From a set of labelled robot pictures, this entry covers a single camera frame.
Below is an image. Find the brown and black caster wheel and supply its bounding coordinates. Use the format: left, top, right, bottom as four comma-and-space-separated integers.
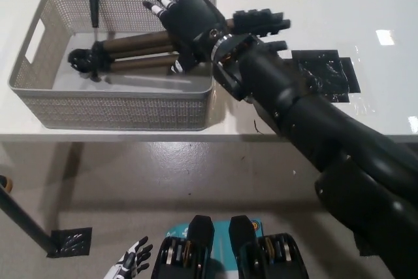
0, 174, 13, 192

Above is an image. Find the grey perforated rectangular basket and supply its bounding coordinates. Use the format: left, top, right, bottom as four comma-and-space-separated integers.
8, 0, 218, 131

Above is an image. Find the black tape patch on table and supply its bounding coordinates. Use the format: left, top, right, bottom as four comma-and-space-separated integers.
289, 49, 362, 103

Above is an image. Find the white and black left hand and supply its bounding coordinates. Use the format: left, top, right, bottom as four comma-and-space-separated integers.
103, 235, 153, 279

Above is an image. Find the black table leg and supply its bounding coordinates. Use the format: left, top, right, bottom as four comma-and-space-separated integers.
0, 183, 60, 256

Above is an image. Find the black and white right hand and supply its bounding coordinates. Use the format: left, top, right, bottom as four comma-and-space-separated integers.
142, 0, 231, 76

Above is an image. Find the bronze and black camera tripod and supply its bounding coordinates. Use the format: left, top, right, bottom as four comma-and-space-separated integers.
68, 0, 292, 83

